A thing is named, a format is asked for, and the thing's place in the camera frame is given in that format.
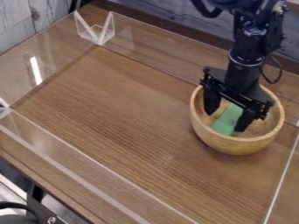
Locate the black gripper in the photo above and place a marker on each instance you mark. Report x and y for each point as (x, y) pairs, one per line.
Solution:
(237, 85)

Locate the green rectangular stick block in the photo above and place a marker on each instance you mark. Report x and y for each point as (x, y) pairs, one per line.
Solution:
(226, 122)

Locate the wooden bowl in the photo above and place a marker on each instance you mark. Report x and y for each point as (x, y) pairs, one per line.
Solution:
(244, 143)

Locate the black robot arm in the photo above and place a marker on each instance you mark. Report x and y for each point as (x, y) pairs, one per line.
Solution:
(258, 34)

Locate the clear acrylic enclosure wall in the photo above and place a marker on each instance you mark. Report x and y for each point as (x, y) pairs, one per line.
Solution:
(95, 125)

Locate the clear acrylic corner bracket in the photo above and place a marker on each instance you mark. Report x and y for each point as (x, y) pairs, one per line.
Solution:
(95, 33)

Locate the black table leg frame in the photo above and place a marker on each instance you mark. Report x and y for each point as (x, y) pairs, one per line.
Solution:
(46, 215)

